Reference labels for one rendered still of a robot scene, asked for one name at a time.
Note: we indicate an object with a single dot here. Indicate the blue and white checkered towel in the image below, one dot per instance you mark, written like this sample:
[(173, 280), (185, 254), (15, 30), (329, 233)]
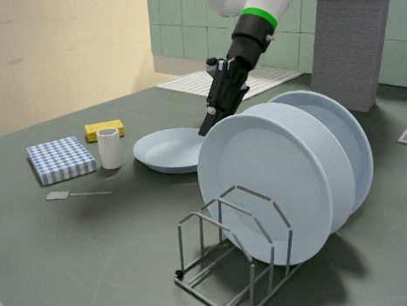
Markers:
[(61, 159)]

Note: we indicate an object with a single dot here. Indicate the white ribbed draining mat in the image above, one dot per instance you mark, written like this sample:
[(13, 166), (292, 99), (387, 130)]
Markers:
[(274, 76)]

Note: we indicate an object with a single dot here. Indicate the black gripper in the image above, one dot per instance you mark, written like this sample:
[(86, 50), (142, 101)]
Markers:
[(229, 88)]

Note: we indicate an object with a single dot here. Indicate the yellow sponge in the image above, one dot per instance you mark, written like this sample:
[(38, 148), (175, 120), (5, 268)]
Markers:
[(92, 129)]

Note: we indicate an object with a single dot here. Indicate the white cup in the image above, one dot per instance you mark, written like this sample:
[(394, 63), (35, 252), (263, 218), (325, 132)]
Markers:
[(110, 148)]

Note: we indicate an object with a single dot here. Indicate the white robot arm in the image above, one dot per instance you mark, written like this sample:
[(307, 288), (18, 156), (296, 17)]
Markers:
[(258, 21)]

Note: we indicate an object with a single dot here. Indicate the grey wire dish rack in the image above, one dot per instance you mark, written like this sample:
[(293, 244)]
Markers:
[(179, 273)]

